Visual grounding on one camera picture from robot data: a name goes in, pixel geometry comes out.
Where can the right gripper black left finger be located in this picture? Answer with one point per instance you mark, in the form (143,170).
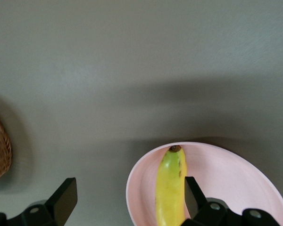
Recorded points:
(59,202)

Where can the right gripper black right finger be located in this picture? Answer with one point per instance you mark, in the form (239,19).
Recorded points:
(195,202)

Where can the yellow banana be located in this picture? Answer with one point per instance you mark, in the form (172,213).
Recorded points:
(169,188)

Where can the pink plate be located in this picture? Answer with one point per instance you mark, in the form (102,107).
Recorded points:
(226,169)

